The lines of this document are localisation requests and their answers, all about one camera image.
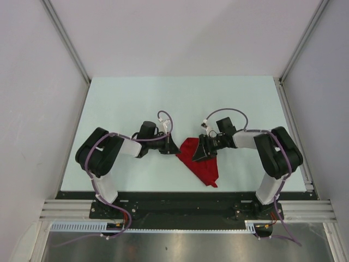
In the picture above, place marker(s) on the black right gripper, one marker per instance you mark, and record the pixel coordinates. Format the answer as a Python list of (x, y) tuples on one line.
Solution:
[(204, 149)]

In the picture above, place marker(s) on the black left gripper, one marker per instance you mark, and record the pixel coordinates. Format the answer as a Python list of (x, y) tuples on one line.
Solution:
[(169, 147)]

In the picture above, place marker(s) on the red cloth napkin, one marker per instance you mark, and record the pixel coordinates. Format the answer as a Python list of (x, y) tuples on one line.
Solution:
[(206, 171)]

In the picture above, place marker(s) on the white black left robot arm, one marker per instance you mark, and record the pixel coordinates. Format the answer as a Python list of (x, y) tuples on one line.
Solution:
[(99, 152)]

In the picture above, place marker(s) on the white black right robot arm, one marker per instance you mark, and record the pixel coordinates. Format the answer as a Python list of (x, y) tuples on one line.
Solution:
[(279, 155)]

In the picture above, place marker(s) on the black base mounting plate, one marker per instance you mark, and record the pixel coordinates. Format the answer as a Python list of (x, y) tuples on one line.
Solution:
[(186, 211)]

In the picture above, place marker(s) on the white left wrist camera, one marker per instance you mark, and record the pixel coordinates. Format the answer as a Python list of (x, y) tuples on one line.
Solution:
[(165, 126)]

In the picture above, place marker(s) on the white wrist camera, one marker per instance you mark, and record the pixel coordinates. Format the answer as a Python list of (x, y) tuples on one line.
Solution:
[(165, 126), (206, 127)]

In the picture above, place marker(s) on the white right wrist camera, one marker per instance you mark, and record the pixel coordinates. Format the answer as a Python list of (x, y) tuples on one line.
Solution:
[(206, 127)]

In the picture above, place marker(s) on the right aluminium corner post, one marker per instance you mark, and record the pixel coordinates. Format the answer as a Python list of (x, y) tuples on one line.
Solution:
[(305, 37)]

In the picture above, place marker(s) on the aluminium corner post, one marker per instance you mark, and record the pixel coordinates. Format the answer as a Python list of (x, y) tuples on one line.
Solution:
[(305, 37), (63, 35)]

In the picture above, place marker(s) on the light blue cable duct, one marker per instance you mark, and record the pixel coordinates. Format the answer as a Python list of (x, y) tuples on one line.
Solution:
[(78, 227)]

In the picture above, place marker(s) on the left aluminium corner post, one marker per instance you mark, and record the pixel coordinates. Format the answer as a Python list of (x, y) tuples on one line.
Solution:
[(63, 35)]

